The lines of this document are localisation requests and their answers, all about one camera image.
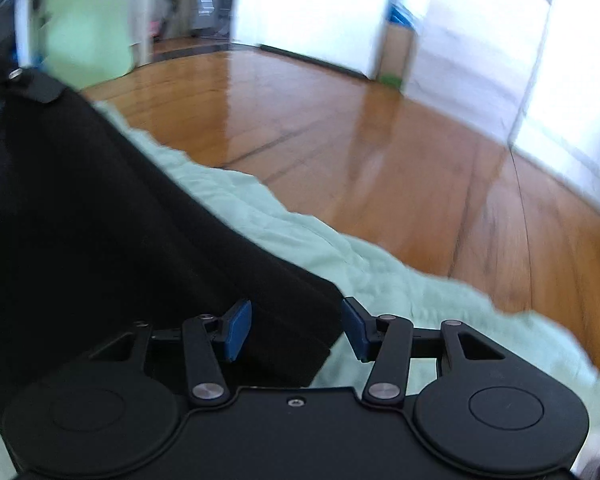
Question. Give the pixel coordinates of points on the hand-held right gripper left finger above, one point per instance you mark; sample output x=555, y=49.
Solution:
x=236, y=332

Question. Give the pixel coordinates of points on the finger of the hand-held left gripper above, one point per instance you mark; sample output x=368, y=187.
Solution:
x=35, y=85

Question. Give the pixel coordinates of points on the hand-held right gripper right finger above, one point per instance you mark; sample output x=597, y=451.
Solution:
x=357, y=332

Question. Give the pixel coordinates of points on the large black garment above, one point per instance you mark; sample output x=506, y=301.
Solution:
x=105, y=210

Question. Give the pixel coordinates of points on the light green quilted blanket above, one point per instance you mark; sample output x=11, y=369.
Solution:
x=380, y=280

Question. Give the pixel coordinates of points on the small green object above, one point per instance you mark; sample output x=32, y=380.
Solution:
x=391, y=79

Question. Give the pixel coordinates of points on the white wardrobe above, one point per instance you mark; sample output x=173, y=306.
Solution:
x=305, y=10

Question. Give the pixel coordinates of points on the cardboard box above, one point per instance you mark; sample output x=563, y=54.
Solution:
x=395, y=50

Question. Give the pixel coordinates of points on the blue plastic bag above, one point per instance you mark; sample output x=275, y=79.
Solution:
x=401, y=14

